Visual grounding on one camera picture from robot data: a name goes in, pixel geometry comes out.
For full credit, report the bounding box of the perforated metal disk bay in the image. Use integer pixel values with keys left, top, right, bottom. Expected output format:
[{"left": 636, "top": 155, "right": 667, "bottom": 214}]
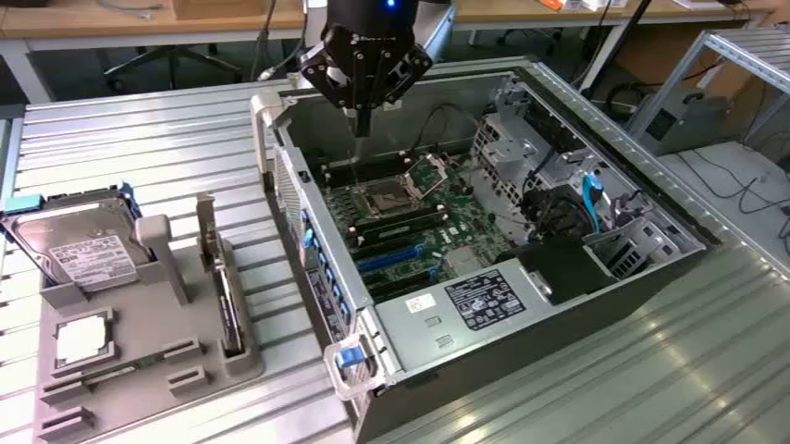
[{"left": 584, "top": 216, "right": 705, "bottom": 283}]

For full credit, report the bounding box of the metal socket cover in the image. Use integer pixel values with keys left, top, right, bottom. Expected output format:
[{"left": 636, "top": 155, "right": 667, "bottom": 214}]
[{"left": 402, "top": 154, "right": 452, "bottom": 201}]

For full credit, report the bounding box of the brown cardboard box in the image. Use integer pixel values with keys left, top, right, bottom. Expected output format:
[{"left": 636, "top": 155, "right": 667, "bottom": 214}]
[{"left": 171, "top": 0, "right": 265, "bottom": 20}]

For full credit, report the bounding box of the black wire bundle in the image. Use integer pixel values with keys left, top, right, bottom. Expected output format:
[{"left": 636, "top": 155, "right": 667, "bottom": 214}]
[{"left": 521, "top": 184, "right": 588, "bottom": 244}]

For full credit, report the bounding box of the silver chipset heatsink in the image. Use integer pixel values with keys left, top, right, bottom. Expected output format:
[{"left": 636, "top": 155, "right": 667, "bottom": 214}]
[{"left": 445, "top": 249, "right": 485, "bottom": 274}]

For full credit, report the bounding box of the black thin cable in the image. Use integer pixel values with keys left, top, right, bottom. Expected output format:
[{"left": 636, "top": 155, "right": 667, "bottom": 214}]
[{"left": 676, "top": 150, "right": 790, "bottom": 216}]

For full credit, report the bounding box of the blue disk caddy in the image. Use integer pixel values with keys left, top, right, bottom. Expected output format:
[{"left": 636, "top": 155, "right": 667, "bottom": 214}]
[{"left": 0, "top": 182, "right": 145, "bottom": 241}]

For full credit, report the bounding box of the CPU socket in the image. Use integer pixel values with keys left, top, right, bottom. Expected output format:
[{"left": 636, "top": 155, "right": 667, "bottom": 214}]
[{"left": 362, "top": 182, "right": 409, "bottom": 216}]

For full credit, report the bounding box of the grey coiled cable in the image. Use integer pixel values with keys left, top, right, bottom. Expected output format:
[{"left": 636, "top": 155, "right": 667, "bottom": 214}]
[{"left": 97, "top": 0, "right": 167, "bottom": 20}]

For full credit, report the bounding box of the black office chair base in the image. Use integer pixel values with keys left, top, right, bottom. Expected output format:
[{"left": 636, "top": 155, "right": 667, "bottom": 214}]
[{"left": 102, "top": 43, "right": 246, "bottom": 92}]

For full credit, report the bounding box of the blue disk wire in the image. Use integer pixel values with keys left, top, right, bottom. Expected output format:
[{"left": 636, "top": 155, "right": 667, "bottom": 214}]
[{"left": 580, "top": 170, "right": 610, "bottom": 237}]

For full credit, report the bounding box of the silver CPU chip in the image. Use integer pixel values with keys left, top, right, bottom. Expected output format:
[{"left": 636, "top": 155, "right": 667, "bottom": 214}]
[{"left": 57, "top": 317, "right": 117, "bottom": 363}]

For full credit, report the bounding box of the aluminium profile frame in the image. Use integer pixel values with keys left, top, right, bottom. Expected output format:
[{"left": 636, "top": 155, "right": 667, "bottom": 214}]
[{"left": 627, "top": 27, "right": 790, "bottom": 156}]

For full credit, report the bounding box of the grey power supply unit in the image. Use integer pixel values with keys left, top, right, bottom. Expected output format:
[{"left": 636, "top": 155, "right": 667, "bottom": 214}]
[{"left": 373, "top": 258, "right": 552, "bottom": 376}]

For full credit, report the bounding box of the green motherboard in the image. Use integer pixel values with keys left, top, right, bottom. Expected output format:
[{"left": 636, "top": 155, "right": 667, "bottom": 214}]
[{"left": 321, "top": 152, "right": 526, "bottom": 302}]

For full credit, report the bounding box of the silver hard disk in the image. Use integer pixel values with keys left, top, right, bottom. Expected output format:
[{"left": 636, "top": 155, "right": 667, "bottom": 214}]
[{"left": 13, "top": 199, "right": 157, "bottom": 293}]

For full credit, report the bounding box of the black graphics card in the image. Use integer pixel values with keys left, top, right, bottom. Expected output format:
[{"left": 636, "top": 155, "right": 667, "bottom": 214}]
[{"left": 194, "top": 191, "right": 248, "bottom": 358}]

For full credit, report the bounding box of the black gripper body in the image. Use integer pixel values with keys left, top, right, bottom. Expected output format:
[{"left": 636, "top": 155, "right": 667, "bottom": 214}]
[{"left": 321, "top": 0, "right": 422, "bottom": 61}]

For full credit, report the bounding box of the wooden desk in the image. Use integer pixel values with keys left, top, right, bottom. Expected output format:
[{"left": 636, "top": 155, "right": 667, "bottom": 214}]
[{"left": 0, "top": 0, "right": 780, "bottom": 103}]

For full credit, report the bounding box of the grey plastic parts rack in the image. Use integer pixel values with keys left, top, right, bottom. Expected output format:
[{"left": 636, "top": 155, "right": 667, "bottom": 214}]
[{"left": 34, "top": 213, "right": 268, "bottom": 444}]

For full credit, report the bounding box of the grey hanging cable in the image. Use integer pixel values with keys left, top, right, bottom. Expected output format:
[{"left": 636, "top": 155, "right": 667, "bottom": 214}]
[{"left": 250, "top": 0, "right": 280, "bottom": 83}]

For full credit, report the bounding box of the open grey PC case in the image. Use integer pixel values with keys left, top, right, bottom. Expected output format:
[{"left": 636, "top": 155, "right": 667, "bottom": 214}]
[{"left": 250, "top": 55, "right": 724, "bottom": 443}]

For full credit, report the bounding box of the black tower box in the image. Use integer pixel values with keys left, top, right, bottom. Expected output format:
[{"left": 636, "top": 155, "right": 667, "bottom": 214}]
[{"left": 641, "top": 92, "right": 735, "bottom": 157}]

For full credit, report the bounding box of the thin metal locking lever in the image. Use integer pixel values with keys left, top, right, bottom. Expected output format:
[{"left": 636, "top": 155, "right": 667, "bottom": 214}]
[{"left": 350, "top": 133, "right": 364, "bottom": 191}]

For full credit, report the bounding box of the metal disk bay cage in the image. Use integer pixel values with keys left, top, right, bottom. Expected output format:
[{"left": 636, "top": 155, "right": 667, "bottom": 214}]
[{"left": 472, "top": 113, "right": 557, "bottom": 218}]

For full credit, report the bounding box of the green RAM stick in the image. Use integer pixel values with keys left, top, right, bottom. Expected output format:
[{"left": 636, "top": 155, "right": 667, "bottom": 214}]
[{"left": 83, "top": 353, "right": 169, "bottom": 388}]

